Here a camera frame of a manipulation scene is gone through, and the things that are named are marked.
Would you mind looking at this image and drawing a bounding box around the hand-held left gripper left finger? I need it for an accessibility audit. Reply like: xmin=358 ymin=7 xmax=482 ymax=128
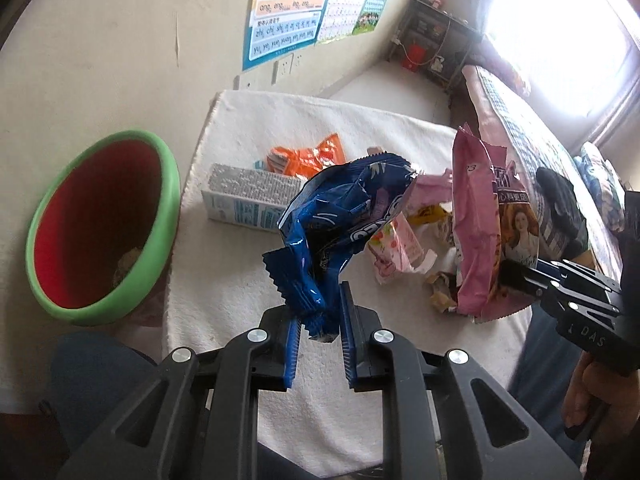
xmin=62 ymin=306 xmax=306 ymax=480

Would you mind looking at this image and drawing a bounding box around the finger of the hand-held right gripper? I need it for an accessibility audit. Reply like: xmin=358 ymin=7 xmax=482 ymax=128
xmin=500 ymin=259 xmax=621 ymax=318
xmin=537 ymin=259 xmax=621 ymax=293

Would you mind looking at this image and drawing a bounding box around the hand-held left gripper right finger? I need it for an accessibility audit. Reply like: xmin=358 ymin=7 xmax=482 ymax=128
xmin=340 ymin=282 xmax=581 ymax=480

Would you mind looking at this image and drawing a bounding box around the large pink snack bag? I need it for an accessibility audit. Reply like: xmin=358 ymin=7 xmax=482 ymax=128
xmin=452 ymin=122 xmax=543 ymax=323

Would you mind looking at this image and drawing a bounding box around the blue snack wrapper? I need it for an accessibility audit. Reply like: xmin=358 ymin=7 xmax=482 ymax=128
xmin=262 ymin=152 xmax=413 ymax=343

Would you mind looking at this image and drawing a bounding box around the orange snack wrapper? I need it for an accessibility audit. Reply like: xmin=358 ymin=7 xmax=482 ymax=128
xmin=254 ymin=133 xmax=347 ymax=181

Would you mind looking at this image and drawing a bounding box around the green and red waste bin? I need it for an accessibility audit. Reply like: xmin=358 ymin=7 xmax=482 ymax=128
xmin=25 ymin=130 xmax=181 ymax=328

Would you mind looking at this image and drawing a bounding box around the person's right hand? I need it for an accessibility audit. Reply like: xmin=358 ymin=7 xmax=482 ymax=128
xmin=562 ymin=352 xmax=640 ymax=441

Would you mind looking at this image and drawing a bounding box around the black cloth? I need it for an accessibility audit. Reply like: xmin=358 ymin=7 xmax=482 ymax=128
xmin=535 ymin=167 xmax=591 ymax=261

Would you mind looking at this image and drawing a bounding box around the person's right leg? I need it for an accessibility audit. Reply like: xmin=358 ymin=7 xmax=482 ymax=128
xmin=509 ymin=305 xmax=586 ymax=441

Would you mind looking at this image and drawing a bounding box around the person's leg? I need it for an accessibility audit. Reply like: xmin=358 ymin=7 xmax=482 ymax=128
xmin=509 ymin=305 xmax=586 ymax=441
xmin=50 ymin=332 xmax=171 ymax=443

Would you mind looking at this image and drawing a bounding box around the crumpled brown wrapper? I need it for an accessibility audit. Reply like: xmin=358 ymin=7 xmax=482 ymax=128
xmin=425 ymin=270 xmax=458 ymax=315

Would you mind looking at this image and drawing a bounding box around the blue patterned pillow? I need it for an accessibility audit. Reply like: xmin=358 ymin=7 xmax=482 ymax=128
xmin=574 ymin=141 xmax=626 ymax=233

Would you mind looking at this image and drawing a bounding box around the strawberry print wrapper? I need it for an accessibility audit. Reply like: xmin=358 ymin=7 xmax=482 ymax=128
xmin=367 ymin=211 xmax=437 ymax=286

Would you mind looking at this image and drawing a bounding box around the white towel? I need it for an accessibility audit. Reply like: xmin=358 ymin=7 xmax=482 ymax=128
xmin=165 ymin=90 xmax=533 ymax=461

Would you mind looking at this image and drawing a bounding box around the yellow wrapper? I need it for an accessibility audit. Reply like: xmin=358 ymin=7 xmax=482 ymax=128
xmin=407 ymin=204 xmax=451 ymax=226

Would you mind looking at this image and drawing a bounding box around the bed with plaid blanket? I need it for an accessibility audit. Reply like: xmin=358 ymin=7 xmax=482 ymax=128
xmin=460 ymin=62 xmax=626 ymax=281

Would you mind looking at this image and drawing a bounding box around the white and blue milk carton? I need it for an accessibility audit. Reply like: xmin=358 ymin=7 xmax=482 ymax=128
xmin=201 ymin=162 xmax=306 ymax=233

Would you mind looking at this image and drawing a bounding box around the person's left leg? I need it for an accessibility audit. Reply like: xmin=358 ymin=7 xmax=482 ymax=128
xmin=50 ymin=332 xmax=171 ymax=443

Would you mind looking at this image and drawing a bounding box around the bright window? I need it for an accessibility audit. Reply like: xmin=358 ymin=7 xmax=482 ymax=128
xmin=480 ymin=0 xmax=640 ymax=128

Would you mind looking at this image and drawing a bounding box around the red box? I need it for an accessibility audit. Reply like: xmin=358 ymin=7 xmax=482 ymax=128
xmin=401 ymin=44 xmax=427 ymax=69

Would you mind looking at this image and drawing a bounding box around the dark wooden side cabinet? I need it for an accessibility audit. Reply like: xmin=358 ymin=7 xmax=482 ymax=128
xmin=387 ymin=0 xmax=483 ymax=93

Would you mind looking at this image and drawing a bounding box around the green bordered wall poster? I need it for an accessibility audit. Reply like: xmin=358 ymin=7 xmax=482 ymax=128
xmin=315 ymin=0 xmax=403 ymax=43

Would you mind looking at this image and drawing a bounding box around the blue bordered wall poster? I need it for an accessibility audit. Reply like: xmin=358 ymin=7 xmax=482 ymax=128
xmin=242 ymin=0 xmax=333 ymax=72

